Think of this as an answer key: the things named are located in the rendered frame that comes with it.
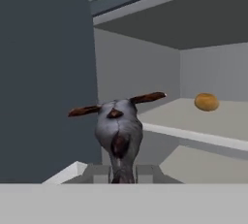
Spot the grey fridge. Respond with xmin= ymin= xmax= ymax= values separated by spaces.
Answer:
xmin=42 ymin=0 xmax=248 ymax=184

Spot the grey fish with brown fins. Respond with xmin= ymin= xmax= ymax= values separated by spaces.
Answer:
xmin=67 ymin=91 xmax=168 ymax=184

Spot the white fridge shelf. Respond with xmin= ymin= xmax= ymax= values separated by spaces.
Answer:
xmin=137 ymin=97 xmax=248 ymax=153
xmin=159 ymin=144 xmax=248 ymax=184
xmin=92 ymin=0 xmax=248 ymax=51

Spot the round orange-brown bread roll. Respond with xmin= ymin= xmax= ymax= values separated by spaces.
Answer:
xmin=194 ymin=92 xmax=221 ymax=112

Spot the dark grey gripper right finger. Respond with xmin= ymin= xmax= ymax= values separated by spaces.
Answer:
xmin=135 ymin=164 xmax=184 ymax=184

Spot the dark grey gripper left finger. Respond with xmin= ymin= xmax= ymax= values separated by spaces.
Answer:
xmin=62 ymin=164 xmax=112 ymax=184

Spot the dark grey fridge door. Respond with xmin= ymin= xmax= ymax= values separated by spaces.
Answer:
xmin=0 ymin=0 xmax=103 ymax=184

